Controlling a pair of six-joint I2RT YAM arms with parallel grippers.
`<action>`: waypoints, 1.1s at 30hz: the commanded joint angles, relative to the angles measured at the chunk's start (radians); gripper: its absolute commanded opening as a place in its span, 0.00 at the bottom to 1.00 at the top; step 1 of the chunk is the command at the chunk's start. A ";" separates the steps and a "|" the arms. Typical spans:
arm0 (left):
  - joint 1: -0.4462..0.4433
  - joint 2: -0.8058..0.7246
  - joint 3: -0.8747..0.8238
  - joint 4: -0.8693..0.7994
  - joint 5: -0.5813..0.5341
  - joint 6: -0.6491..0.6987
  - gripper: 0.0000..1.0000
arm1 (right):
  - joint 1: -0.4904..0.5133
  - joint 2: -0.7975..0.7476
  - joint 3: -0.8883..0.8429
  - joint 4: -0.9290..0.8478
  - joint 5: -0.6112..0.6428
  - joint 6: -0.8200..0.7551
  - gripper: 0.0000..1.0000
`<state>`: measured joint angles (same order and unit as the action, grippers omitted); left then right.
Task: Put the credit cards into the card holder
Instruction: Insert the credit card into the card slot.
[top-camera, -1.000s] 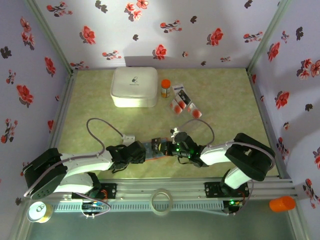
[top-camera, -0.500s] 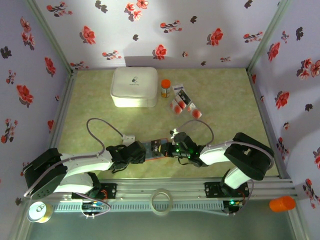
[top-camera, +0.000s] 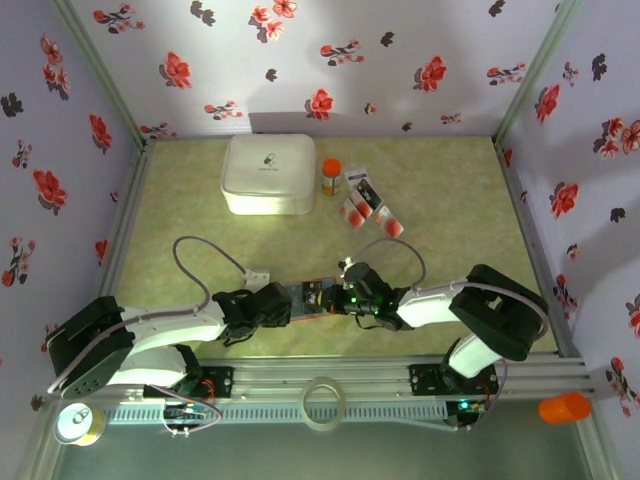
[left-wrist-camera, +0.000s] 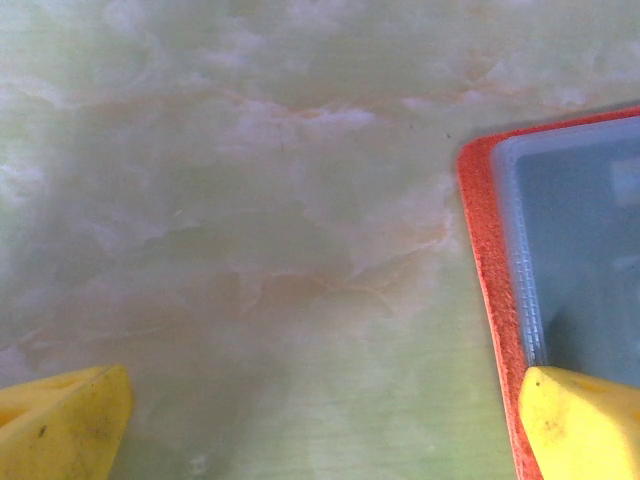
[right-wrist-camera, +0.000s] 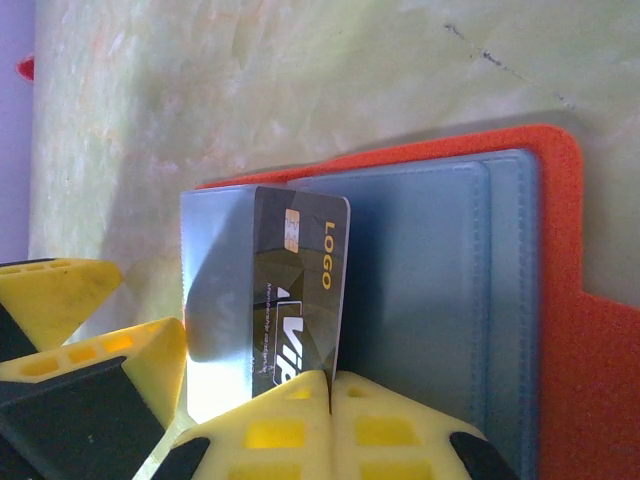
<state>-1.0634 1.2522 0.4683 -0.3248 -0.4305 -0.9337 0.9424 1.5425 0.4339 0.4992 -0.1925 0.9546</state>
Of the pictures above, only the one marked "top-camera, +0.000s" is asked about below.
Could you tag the black VIP credit card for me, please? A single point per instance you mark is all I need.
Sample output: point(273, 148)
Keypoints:
point(367, 191)
point(310, 297)

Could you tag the orange card holder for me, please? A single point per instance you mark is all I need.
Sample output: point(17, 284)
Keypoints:
point(315, 318)

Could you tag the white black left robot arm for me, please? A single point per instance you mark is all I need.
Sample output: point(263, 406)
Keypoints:
point(170, 325)

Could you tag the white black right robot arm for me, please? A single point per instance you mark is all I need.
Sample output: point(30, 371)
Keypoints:
point(430, 305)

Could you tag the clear tape roll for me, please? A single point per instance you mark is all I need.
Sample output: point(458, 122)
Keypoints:
point(304, 404)

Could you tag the white paper packet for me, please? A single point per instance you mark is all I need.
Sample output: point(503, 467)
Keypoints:
point(354, 176)

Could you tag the small green circuit board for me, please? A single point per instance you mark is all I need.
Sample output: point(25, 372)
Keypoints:
point(187, 411)

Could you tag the orange capped pill bottle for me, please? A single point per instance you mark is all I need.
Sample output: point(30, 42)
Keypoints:
point(331, 175)

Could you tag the white medicine case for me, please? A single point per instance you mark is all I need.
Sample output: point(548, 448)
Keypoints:
point(270, 170)

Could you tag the small black controller board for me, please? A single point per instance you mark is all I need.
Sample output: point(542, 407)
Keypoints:
point(465, 411)

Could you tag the orange plastic cup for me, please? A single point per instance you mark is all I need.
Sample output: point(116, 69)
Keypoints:
point(565, 407)

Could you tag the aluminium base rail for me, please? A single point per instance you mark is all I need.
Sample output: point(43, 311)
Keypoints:
point(320, 367)

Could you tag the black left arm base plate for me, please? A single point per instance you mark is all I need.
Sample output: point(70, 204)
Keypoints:
point(220, 381)

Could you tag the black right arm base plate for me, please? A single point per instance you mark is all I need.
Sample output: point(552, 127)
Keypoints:
point(425, 381)

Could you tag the aluminium frame side rail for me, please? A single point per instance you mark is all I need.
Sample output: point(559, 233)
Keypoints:
point(134, 200)
point(525, 225)

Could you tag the aluminium frame post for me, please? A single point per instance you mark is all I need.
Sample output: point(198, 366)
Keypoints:
point(35, 460)
point(531, 75)
point(597, 450)

